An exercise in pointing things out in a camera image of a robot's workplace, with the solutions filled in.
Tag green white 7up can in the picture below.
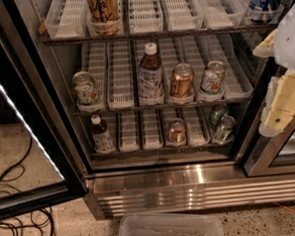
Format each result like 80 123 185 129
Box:
72 70 100 105

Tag copper can bottom shelf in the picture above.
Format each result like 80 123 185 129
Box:
167 118 186 145

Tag orange cable on floor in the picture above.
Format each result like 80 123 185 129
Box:
274 200 295 220

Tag green can bottom front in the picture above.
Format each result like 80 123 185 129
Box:
214 116 236 143

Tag open fridge glass door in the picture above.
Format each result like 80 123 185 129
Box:
0 0 87 221

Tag tall brown can top shelf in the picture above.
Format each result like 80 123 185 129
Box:
87 0 120 36

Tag white tray top center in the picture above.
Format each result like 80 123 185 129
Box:
129 0 163 34

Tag brown tea bottle bottom shelf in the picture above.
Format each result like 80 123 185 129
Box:
91 115 116 154

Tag green can bottom rear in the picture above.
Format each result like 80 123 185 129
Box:
209 104 230 128

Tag gold soda can middle shelf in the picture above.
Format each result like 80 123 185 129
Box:
169 62 194 98

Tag white tray top left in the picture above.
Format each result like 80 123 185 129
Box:
45 0 87 40

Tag brown tea bottle shelf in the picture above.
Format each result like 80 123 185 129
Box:
91 115 116 154
138 43 163 105

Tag clear plastic bin on floor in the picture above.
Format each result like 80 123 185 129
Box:
118 213 225 236

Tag stainless steel fridge cabinet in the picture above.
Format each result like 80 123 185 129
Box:
0 0 295 227

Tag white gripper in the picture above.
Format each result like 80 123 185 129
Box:
252 3 295 138

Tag white green can right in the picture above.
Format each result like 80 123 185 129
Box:
200 59 227 95

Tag black cables on floor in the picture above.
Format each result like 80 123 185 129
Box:
0 134 56 236

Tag brown tea bottle middle shelf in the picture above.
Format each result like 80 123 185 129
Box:
138 43 163 105

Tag white tray under 7up can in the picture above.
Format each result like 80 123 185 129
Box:
76 43 107 113

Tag right fridge glass door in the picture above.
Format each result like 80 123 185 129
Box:
239 65 295 178

